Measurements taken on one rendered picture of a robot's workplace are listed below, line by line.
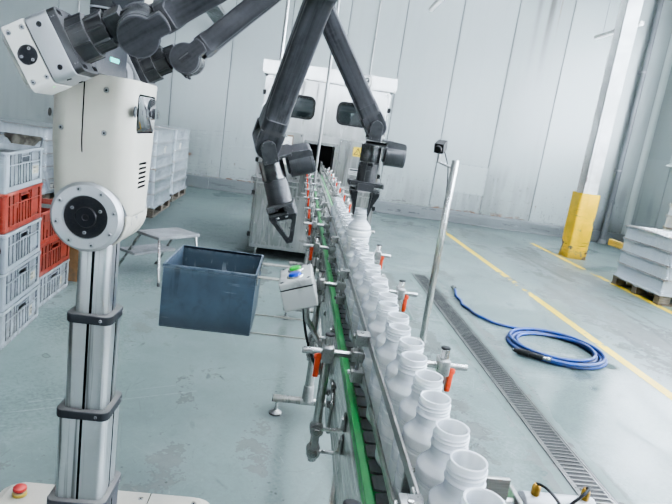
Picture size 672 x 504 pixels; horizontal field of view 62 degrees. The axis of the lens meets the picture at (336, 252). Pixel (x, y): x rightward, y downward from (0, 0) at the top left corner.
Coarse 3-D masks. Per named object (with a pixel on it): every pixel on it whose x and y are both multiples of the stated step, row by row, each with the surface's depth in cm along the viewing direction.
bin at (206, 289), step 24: (168, 264) 184; (192, 264) 216; (216, 264) 216; (240, 264) 217; (264, 264) 211; (168, 288) 186; (192, 288) 187; (216, 288) 187; (240, 288) 188; (168, 312) 188; (192, 312) 189; (216, 312) 189; (240, 312) 189; (288, 336) 198
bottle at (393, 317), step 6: (390, 312) 94; (396, 312) 95; (390, 318) 93; (396, 318) 92; (402, 318) 92; (408, 318) 93; (384, 330) 95; (378, 336) 95; (384, 336) 93; (378, 342) 93; (384, 342) 92; (372, 366) 96; (372, 372) 95
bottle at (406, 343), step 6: (408, 336) 84; (402, 342) 81; (408, 342) 84; (414, 342) 84; (420, 342) 83; (402, 348) 81; (408, 348) 81; (414, 348) 80; (420, 348) 81; (396, 360) 82; (390, 366) 82; (396, 366) 82; (390, 372) 81; (396, 372) 81; (390, 378) 81; (378, 414) 84; (378, 420) 84; (378, 426) 84
